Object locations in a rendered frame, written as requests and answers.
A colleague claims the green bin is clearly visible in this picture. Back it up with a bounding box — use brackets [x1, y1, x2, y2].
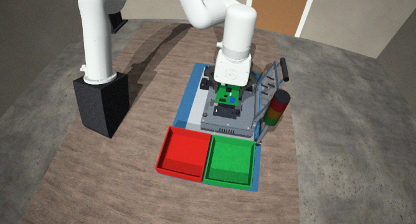
[203, 134, 255, 190]

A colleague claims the red bin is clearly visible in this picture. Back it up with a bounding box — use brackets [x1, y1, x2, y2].
[155, 126, 211, 183]

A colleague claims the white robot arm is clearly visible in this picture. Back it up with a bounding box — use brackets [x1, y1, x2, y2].
[78, 0, 257, 85]

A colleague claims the green circuit board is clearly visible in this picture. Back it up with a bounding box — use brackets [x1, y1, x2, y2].
[215, 82, 240, 106]

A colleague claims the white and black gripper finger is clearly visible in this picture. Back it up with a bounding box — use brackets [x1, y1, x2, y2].
[204, 65, 219, 94]
[239, 72, 257, 98]

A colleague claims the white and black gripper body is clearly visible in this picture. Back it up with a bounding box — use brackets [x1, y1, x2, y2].
[214, 49, 251, 86]

